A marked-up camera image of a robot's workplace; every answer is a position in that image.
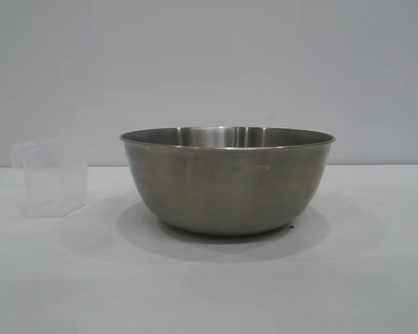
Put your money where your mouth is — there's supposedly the stainless steel mixing bowl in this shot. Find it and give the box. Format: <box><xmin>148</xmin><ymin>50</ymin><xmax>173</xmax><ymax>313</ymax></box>
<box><xmin>119</xmin><ymin>125</ymin><xmax>336</xmax><ymax>236</ymax></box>

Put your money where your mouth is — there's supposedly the clear plastic measuring cup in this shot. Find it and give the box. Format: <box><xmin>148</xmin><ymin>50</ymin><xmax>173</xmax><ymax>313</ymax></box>
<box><xmin>12</xmin><ymin>142</ymin><xmax>89</xmax><ymax>219</ymax></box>

